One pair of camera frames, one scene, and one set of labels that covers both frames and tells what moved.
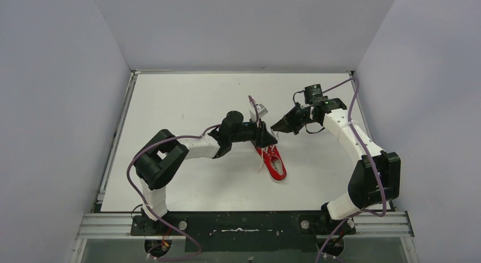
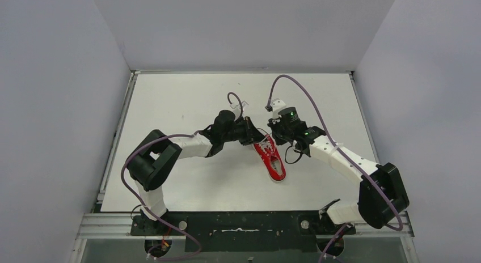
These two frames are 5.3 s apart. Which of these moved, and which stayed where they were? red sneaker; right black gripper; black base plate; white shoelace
Moved: white shoelace; right black gripper
Stayed: red sneaker; black base plate
